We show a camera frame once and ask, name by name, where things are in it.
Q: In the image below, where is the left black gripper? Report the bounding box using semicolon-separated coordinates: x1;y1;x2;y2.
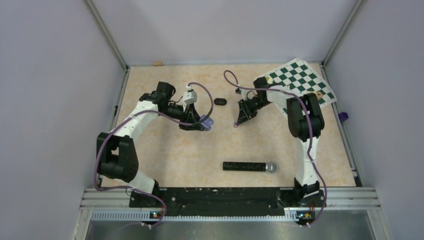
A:
161;102;204;131

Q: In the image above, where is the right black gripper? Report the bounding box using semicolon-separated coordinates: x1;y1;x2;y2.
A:
237;96;272;126

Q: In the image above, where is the grey oval charging case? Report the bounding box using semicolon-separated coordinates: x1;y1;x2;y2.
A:
200;115;215;132

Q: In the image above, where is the black earbud charging case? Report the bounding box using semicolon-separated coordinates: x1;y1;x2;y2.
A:
213;97;228;106

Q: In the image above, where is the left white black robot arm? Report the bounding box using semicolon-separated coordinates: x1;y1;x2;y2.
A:
94;81;214;207

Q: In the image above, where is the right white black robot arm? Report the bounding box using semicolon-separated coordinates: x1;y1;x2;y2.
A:
234;77;325;206

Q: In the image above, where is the green white chessboard mat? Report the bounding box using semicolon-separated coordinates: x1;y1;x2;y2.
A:
258;58;338;108

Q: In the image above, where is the small wooden block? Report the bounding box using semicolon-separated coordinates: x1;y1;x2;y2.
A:
152;61;163;67

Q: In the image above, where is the black microphone silver head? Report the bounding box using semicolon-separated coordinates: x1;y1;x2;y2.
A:
222;161;277;173

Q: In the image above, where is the purple small object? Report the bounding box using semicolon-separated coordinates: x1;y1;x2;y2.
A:
338;112;349;123

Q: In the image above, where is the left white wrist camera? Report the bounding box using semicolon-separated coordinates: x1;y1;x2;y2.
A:
182;85;198;113

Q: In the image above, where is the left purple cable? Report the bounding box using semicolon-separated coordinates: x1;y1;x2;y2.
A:
93;82;215;229

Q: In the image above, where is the purple cable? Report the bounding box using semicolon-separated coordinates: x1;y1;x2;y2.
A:
93;82;215;229
223;69;328;227

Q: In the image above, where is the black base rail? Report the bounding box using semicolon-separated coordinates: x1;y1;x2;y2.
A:
129;187;325;217

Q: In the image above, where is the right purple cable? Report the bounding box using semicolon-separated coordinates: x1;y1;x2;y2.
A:
223;69;328;227

